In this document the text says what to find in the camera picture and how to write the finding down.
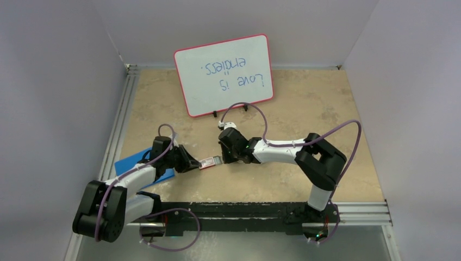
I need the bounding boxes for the blue plastic sheet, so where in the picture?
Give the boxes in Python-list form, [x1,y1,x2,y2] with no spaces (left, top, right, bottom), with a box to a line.
[114,147,176,186]

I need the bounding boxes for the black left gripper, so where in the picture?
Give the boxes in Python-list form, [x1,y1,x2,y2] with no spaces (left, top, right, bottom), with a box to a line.
[163,144,200,173]

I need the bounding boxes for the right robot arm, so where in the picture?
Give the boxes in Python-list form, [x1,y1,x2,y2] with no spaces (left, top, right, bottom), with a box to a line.
[218,127,347,221]

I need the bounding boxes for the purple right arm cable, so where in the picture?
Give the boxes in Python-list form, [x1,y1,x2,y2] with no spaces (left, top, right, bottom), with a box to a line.
[218,102,362,246]

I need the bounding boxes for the red white staple box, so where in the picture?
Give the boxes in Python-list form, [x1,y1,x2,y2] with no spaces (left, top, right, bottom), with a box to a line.
[199,156,223,170]

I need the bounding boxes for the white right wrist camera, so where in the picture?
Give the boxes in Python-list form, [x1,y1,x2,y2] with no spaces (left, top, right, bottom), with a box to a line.
[218,121,236,131]

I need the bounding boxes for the white board with pink frame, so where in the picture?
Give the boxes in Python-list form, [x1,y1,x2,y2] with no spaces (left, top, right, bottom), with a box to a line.
[174,34,274,117]

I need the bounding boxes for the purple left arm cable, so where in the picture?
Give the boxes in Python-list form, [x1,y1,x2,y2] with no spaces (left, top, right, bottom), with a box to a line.
[94,123,201,252]

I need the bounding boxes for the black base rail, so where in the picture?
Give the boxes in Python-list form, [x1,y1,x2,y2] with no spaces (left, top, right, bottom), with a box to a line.
[137,202,341,239]

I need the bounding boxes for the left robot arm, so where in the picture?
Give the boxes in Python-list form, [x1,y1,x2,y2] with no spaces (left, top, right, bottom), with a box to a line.
[72,136,201,243]

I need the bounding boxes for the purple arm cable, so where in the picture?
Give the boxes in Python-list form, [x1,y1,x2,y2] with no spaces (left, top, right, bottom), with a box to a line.
[94,123,201,252]
[218,102,362,246]

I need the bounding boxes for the aluminium frame rail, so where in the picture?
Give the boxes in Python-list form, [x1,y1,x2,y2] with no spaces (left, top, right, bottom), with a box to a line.
[66,66,401,260]

